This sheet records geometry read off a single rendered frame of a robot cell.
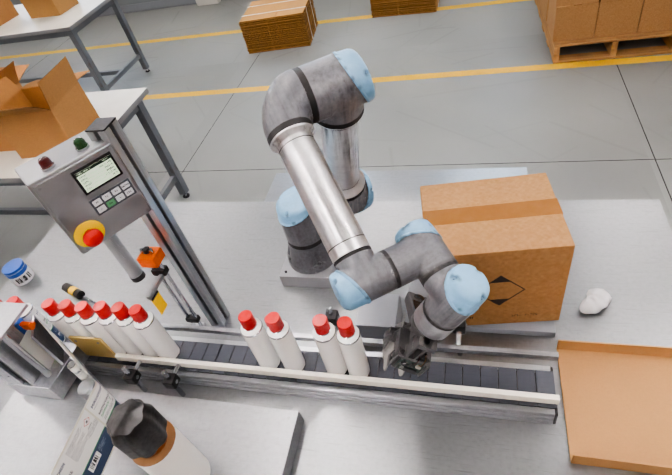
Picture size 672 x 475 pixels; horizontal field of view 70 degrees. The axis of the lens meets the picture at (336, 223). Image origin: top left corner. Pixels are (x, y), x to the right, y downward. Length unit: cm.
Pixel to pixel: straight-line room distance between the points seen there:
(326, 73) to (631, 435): 95
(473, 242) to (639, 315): 48
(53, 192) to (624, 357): 125
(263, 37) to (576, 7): 272
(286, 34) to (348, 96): 400
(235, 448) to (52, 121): 189
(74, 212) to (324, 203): 50
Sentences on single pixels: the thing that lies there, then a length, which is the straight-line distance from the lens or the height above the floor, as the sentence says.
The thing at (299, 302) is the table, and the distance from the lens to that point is 141.
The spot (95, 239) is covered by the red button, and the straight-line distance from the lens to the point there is 108.
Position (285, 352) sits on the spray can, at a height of 98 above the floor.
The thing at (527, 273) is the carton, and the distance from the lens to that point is 114.
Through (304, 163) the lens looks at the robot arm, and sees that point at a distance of 90.
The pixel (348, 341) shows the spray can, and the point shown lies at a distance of 105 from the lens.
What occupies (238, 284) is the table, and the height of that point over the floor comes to 83.
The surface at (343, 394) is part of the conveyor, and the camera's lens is 119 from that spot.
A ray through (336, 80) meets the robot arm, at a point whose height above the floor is 147.
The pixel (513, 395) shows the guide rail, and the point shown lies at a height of 91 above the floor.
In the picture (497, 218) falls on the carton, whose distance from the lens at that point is 114.
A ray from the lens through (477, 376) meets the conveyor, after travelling 118.
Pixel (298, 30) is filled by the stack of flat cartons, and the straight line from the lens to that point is 493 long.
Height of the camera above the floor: 192
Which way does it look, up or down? 43 degrees down
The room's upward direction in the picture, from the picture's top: 15 degrees counter-clockwise
